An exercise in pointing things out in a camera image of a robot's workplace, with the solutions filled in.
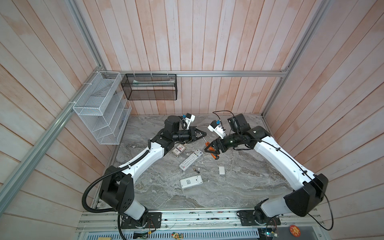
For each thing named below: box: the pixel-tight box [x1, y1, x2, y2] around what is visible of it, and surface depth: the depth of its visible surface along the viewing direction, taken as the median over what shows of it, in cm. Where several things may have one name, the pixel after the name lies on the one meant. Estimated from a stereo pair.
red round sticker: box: [289, 224, 301, 238], surface depth 71 cm
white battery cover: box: [218, 166, 225, 175], surface depth 92 cm
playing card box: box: [171, 144, 187, 157], surface depth 100 cm
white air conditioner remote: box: [180, 175, 203, 189], surface depth 87 cm
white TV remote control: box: [179, 148, 204, 171], surface depth 95 cm
